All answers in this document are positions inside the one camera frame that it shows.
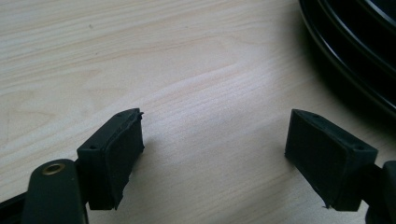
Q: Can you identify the black plate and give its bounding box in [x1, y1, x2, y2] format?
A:
[298, 0, 396, 118]

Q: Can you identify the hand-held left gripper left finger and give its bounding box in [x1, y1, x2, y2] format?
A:
[77, 107, 146, 211]

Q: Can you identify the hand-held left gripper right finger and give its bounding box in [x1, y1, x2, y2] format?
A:
[284, 108, 379, 213]

